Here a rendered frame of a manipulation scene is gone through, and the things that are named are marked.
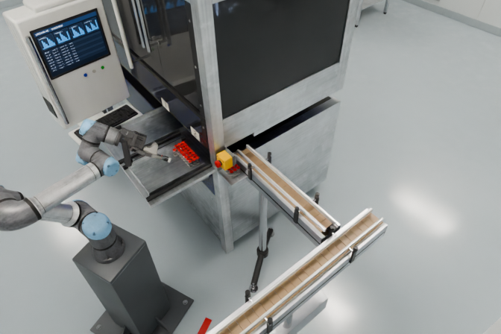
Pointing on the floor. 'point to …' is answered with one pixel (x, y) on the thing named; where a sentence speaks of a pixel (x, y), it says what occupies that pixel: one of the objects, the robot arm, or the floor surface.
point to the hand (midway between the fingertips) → (159, 157)
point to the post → (209, 83)
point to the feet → (260, 262)
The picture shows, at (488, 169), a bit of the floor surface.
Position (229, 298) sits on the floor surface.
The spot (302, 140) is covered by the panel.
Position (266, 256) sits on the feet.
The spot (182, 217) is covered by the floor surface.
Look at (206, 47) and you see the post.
